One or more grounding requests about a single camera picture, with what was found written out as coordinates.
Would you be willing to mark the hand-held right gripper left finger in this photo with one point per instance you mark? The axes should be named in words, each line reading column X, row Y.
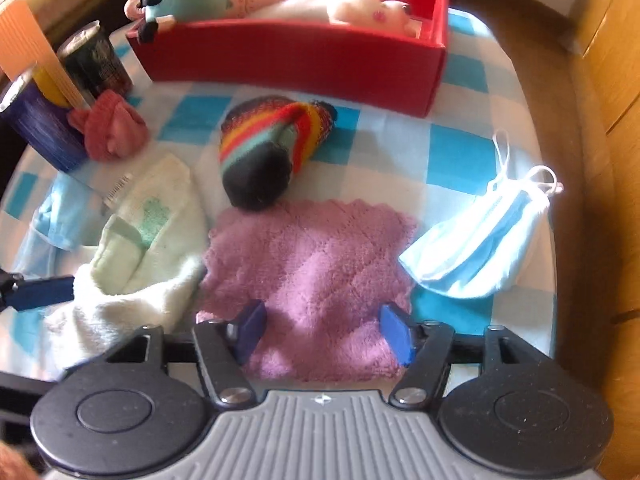
column 250, row 330

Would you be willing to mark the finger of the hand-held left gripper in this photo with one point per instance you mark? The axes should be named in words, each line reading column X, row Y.
column 40, row 292

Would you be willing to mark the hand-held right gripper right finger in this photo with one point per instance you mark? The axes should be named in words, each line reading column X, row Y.
column 397, row 332

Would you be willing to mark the blue face mask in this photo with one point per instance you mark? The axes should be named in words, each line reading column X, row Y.
column 480, row 245
column 65, row 215

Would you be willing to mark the purple fleece cloth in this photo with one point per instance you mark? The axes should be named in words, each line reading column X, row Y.
column 310, row 270

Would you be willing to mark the pale green towel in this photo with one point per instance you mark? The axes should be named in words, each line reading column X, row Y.
column 150, row 260

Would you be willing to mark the rainbow striped knit glove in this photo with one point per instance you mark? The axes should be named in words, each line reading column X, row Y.
column 260, row 160

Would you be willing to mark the pink knit hat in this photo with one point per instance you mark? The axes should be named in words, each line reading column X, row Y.
column 110, row 130

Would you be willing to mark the red cardboard box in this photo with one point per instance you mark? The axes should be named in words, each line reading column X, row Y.
column 300, row 65

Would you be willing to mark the cream pink plush toy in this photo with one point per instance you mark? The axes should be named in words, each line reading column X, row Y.
column 365, row 7

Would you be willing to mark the person's left hand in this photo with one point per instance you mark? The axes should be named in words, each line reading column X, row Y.
column 12, row 467

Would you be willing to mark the white tube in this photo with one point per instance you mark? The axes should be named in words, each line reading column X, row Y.
column 117, row 189

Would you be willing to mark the blue drink can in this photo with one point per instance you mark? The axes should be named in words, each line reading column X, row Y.
column 40, row 130

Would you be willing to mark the yellow container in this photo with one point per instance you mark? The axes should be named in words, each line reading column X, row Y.
column 47, row 85

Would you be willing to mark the dark green drink can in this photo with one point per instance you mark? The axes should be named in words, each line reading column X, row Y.
column 100, row 67

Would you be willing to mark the wooden wardrobe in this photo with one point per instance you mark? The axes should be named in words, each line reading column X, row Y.
column 620, row 60

